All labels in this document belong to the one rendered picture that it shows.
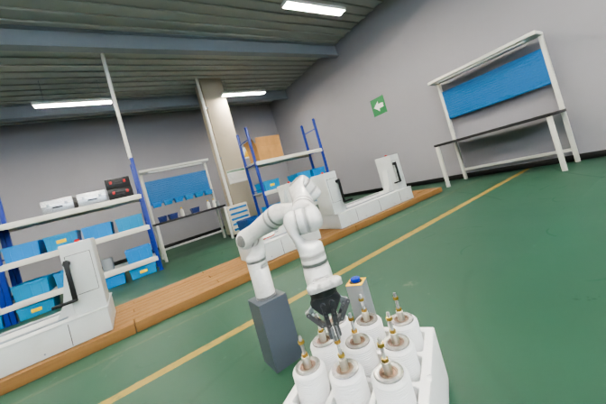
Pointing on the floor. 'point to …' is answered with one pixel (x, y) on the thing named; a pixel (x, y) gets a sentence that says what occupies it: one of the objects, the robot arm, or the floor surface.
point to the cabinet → (234, 216)
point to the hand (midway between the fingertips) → (334, 331)
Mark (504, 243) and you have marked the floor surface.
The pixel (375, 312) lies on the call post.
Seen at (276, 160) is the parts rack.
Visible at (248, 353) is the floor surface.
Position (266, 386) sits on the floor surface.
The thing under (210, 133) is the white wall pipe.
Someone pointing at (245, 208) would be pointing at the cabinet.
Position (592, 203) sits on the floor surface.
